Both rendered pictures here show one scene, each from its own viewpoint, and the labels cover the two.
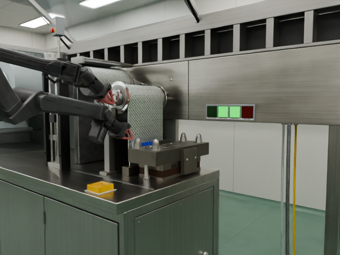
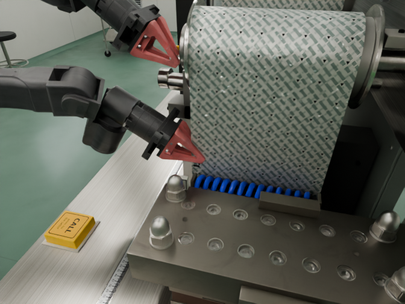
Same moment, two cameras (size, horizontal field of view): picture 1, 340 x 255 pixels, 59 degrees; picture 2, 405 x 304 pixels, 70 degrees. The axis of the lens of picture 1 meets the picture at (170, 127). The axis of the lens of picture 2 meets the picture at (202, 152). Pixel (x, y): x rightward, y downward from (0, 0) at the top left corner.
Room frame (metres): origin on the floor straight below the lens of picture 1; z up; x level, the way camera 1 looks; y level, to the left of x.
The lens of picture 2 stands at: (1.18, -0.22, 1.38)
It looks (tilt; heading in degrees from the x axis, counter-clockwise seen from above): 34 degrees down; 65
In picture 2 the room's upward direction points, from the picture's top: straight up
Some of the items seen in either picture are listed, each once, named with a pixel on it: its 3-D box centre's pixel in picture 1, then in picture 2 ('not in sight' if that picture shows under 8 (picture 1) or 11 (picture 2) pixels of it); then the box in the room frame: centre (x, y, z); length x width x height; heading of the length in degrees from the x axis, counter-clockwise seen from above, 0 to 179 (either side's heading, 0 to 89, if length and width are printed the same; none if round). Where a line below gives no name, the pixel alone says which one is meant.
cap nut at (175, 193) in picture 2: (137, 142); (175, 186); (1.29, 0.14, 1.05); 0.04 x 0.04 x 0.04
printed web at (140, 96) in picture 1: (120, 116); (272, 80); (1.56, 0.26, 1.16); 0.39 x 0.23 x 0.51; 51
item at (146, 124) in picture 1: (146, 127); (257, 147); (1.43, 0.11, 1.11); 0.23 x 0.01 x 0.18; 141
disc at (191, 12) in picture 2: (118, 97); (198, 47); (1.38, 0.24, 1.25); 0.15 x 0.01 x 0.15; 51
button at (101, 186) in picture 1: (100, 187); (70, 228); (1.10, 0.26, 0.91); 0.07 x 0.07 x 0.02; 51
